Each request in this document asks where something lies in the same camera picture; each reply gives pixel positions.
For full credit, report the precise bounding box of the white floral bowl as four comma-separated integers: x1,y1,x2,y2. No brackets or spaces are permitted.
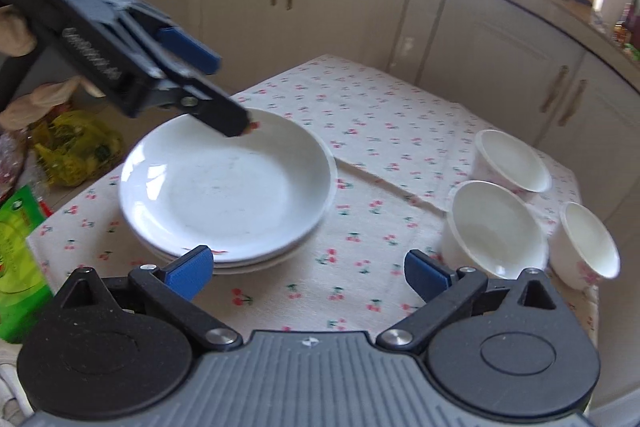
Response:
470,129,552,200
549,202,620,291
440,180,549,280

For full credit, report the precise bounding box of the yellow plastic bag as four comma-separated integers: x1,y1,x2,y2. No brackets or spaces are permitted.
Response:
29,109,125,187

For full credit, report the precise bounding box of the left gloved hand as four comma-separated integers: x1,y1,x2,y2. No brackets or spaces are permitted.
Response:
1,5,105,131

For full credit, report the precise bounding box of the green snack bag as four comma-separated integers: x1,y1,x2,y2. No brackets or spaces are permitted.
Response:
0,186,52,343

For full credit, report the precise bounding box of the white fruit plate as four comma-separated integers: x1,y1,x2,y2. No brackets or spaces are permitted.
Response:
131,210,330,265
150,225,327,277
119,108,337,262

